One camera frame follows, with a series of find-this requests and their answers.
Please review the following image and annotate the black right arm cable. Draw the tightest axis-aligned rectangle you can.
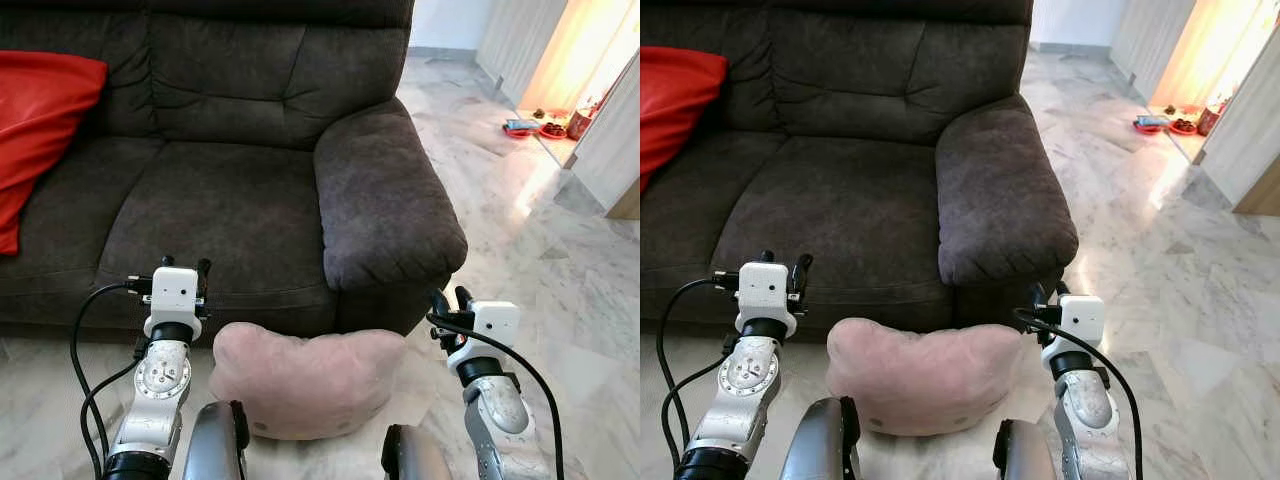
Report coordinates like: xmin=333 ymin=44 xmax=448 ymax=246
xmin=426 ymin=314 xmax=565 ymax=480
xmin=1012 ymin=308 xmax=1145 ymax=480

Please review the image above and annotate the short black left arm cable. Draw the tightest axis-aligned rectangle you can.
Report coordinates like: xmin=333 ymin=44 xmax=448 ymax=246
xmin=80 ymin=338 xmax=151 ymax=471
xmin=664 ymin=332 xmax=741 ymax=463

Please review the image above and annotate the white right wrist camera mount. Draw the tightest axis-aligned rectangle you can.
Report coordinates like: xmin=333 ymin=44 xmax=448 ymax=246
xmin=446 ymin=300 xmax=522 ymax=377
xmin=1040 ymin=294 xmax=1107 ymax=368

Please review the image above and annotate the pink plush pillow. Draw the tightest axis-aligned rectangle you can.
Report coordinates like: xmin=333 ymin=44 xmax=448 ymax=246
xmin=208 ymin=322 xmax=408 ymax=442
xmin=826 ymin=317 xmax=1026 ymax=437

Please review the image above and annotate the white cabinet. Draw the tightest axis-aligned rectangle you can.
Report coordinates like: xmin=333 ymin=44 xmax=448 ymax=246
xmin=1200 ymin=48 xmax=1280 ymax=217
xmin=570 ymin=52 xmax=641 ymax=221

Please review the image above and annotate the silver right robot leg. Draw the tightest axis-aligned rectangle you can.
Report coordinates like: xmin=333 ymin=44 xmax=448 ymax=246
xmin=992 ymin=418 xmax=1060 ymax=480
xmin=380 ymin=424 xmax=454 ymax=480

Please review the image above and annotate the red pillow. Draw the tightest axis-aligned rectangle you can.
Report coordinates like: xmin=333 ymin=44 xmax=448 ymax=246
xmin=0 ymin=50 xmax=109 ymax=256
xmin=640 ymin=46 xmax=729 ymax=193

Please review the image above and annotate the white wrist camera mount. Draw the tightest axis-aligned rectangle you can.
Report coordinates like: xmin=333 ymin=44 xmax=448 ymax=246
xmin=446 ymin=300 xmax=522 ymax=377
xmin=143 ymin=266 xmax=205 ymax=342
xmin=1040 ymin=294 xmax=1107 ymax=368
xmin=735 ymin=261 xmax=799 ymax=338

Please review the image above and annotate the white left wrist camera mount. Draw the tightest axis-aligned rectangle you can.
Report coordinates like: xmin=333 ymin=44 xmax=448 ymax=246
xmin=735 ymin=261 xmax=799 ymax=338
xmin=143 ymin=266 xmax=205 ymax=342

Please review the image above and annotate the dark brown fabric sofa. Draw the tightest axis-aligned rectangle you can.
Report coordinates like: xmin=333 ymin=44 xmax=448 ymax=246
xmin=640 ymin=0 xmax=1080 ymax=336
xmin=0 ymin=0 xmax=469 ymax=342

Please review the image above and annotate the long black left arm cable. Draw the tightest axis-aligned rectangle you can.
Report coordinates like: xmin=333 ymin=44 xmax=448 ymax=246
xmin=70 ymin=276 xmax=153 ymax=479
xmin=655 ymin=270 xmax=743 ymax=471

